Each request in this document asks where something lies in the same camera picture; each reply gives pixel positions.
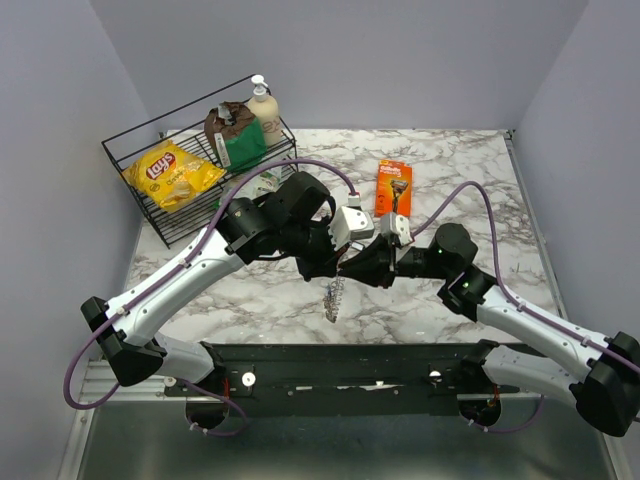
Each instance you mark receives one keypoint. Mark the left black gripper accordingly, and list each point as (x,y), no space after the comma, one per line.
(326,265)

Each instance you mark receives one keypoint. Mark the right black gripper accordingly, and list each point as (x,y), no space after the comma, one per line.
(375,265)

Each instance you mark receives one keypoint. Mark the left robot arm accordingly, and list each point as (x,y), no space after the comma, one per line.
(297,220)

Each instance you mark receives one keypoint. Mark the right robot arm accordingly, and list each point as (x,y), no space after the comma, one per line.
(596,374)

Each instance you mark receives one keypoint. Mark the orange Gillette razor box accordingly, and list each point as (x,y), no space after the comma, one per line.
(393,188)

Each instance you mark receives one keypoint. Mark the green and white packet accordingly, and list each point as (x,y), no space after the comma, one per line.
(265,182)

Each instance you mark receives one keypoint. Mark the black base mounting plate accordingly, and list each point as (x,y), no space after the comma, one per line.
(348,380)

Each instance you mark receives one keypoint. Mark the brown and green bag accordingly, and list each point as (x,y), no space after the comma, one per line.
(235,135)

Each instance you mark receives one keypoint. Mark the cream pump lotion bottle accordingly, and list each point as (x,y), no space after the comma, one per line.
(265,108)

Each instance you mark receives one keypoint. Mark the yellow Lays chips bag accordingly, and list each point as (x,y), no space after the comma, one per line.
(171,176)

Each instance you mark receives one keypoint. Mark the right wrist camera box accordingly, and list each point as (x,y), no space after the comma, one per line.
(395,229)

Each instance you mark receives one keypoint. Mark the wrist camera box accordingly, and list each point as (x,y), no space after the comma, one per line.
(395,229)
(348,225)

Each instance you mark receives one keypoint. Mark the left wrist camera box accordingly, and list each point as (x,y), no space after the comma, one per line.
(348,225)

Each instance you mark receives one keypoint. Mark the black wire basket rack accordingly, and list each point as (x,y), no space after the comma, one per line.
(185,127)

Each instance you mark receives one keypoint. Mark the aluminium rail frame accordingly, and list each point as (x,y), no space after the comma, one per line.
(142,434)

